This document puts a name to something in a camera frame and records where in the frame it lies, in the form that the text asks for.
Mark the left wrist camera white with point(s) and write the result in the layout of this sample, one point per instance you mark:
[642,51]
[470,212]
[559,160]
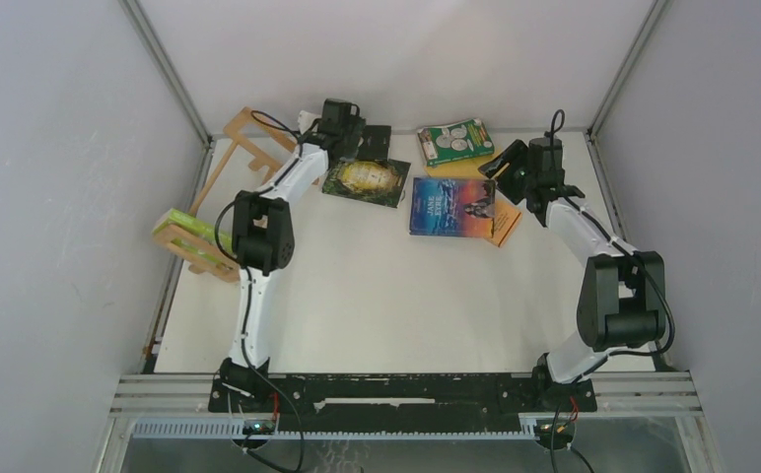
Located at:
[306,121]

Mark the orange booklet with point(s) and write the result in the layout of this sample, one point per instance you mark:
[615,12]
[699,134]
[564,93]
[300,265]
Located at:
[506,219]

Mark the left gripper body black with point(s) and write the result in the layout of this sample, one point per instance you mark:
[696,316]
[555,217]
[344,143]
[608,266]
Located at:
[353,136]

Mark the white cable duct strip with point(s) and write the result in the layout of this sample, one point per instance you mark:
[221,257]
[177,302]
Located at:
[181,428]

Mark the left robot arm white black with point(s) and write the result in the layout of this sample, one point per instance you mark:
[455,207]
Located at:
[263,245]

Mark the Alice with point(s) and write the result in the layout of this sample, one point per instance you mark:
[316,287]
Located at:
[380,183]

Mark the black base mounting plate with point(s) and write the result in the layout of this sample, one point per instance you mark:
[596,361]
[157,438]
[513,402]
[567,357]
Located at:
[426,402]

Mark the light green paperback book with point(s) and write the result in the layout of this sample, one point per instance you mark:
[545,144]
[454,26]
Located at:
[193,228]

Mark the wooden book rack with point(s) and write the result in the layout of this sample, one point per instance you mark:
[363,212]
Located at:
[255,152]

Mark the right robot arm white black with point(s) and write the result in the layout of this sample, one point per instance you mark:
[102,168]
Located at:
[622,304]

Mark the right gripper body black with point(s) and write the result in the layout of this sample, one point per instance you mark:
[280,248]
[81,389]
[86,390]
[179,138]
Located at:
[529,181]

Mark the green Macmillan book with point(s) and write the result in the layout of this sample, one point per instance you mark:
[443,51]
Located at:
[449,143]

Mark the blue Jane Eyre book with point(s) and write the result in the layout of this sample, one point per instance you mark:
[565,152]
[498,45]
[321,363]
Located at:
[452,207]

